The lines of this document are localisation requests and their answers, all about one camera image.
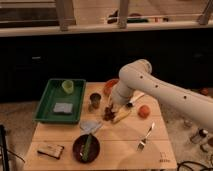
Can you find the bunch of dark grapes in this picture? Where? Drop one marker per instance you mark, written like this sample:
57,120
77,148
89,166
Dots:
109,115

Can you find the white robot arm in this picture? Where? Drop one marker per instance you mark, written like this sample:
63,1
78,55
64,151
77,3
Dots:
137,76

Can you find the small metal cup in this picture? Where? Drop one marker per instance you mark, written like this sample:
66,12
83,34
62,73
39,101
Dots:
95,99

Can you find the light green plastic cup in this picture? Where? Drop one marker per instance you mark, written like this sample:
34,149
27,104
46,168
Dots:
68,86

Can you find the orange bowl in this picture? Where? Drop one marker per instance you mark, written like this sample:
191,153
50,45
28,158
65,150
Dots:
108,86

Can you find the grey folded cloth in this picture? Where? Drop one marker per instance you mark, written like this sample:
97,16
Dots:
90,127

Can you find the orange fruit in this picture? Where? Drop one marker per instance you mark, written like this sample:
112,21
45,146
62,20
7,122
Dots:
144,111

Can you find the grey sponge block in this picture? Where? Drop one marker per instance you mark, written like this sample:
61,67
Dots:
63,108

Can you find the green plastic tray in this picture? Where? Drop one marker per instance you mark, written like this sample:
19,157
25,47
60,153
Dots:
53,94

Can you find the silver fork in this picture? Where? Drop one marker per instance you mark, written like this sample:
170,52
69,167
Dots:
142,142

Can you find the dark brown plate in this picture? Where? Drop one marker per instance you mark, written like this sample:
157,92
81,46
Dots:
78,148

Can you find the green cucumber stick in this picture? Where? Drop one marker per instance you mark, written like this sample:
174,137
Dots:
87,148

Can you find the wooden railing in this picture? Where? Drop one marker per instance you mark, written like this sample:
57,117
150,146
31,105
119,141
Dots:
100,16

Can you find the small wooden block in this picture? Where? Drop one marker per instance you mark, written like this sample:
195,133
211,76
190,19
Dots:
50,149

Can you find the black stand at left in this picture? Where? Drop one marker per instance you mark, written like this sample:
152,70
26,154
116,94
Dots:
3,149

